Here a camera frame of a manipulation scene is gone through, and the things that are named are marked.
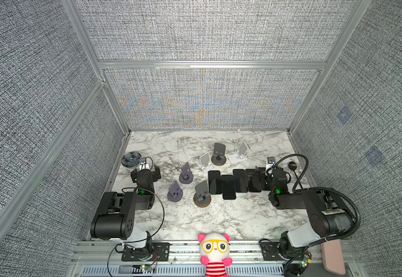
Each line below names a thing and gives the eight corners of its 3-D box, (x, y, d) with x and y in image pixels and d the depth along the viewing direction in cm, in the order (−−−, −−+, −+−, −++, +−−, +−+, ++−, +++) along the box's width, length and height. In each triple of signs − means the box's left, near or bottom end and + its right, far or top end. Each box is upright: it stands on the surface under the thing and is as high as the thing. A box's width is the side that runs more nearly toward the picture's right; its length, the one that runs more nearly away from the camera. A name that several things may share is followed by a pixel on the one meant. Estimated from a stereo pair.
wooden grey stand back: (211, 165, 104) (212, 152, 93) (210, 156, 108) (212, 142, 98) (223, 165, 104) (226, 152, 93) (222, 156, 108) (224, 142, 98)
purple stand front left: (170, 202, 90) (167, 193, 81) (171, 190, 94) (168, 181, 85) (182, 202, 90) (180, 193, 81) (183, 190, 94) (181, 181, 85)
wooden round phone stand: (197, 210, 87) (196, 199, 76) (192, 198, 91) (191, 186, 80) (211, 204, 89) (212, 192, 78) (206, 193, 93) (206, 180, 82)
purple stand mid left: (181, 183, 97) (179, 173, 89) (184, 171, 101) (183, 161, 93) (191, 185, 96) (190, 175, 88) (194, 173, 101) (193, 163, 93)
